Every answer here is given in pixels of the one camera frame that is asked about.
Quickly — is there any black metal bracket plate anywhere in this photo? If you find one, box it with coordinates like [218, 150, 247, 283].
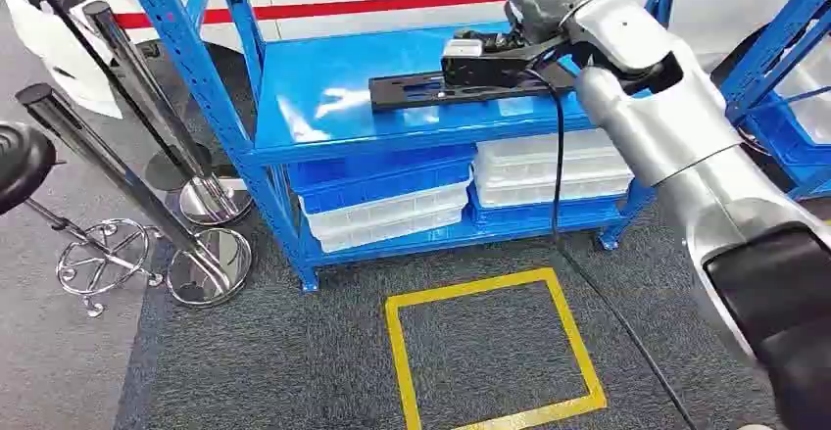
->
[368, 27, 586, 115]

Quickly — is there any black car wheel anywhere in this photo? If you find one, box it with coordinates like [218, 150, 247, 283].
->
[132, 40, 259, 156]
[710, 23, 774, 91]

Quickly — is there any blue steel shelf rack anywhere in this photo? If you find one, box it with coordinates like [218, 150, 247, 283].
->
[115, 0, 691, 293]
[710, 0, 831, 201]

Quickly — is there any blue plastic tray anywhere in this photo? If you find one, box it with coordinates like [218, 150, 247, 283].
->
[466, 183, 628, 228]
[287, 146, 476, 215]

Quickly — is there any clear white tray stack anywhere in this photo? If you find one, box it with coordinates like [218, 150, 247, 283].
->
[775, 36, 831, 144]

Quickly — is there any blue plastic crate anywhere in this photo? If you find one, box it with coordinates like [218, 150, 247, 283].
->
[745, 92, 831, 185]

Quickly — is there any yellow floor tape square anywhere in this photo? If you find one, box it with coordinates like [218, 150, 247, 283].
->
[384, 266, 609, 430]

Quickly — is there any thin black pole stand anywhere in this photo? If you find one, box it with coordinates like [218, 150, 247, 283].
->
[13, 0, 216, 193]

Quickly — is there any black stool with chrome base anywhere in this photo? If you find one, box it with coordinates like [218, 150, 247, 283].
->
[0, 121, 165, 319]

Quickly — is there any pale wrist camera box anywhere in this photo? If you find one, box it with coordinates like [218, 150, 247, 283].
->
[444, 38, 485, 60]

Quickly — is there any black cable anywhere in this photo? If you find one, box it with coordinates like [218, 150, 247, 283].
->
[518, 67, 701, 430]

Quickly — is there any chrome stanchion post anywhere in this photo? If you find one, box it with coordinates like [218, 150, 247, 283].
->
[82, 0, 255, 227]
[15, 82, 253, 309]

